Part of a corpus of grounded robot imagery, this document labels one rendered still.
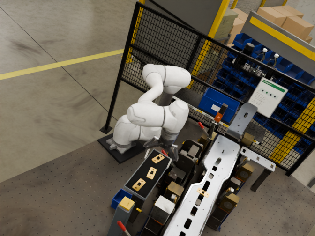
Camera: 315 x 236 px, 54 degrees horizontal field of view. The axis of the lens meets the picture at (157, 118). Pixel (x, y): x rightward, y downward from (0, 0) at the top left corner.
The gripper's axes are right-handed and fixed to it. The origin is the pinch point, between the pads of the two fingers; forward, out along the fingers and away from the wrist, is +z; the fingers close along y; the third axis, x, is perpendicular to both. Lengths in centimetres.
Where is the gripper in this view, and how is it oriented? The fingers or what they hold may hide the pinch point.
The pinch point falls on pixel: (157, 160)
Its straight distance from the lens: 176.0
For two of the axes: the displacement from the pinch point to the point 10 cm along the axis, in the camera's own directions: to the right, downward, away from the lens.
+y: 9.1, 4.0, -0.6
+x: 2.9, -5.5, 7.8
